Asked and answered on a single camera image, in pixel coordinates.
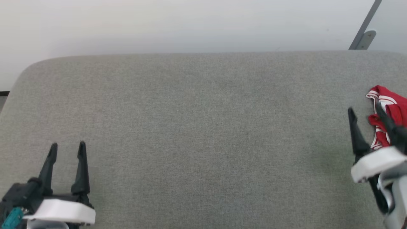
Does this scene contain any red and white garment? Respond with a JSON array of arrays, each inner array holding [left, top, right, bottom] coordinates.
[[366, 85, 407, 150]]

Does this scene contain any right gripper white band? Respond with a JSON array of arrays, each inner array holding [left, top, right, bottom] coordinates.
[[348, 103, 407, 183]]

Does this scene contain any grey fabric sofa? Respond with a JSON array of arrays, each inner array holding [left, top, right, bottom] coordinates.
[[0, 50, 407, 229]]

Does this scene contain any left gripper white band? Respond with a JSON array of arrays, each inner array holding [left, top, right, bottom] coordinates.
[[24, 142, 96, 226]]

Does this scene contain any grey metal frame post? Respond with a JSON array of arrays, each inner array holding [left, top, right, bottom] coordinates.
[[349, 0, 383, 50]]

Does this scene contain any teal left camera connector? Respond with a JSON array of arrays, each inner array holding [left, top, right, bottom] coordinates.
[[2, 207, 24, 229]]

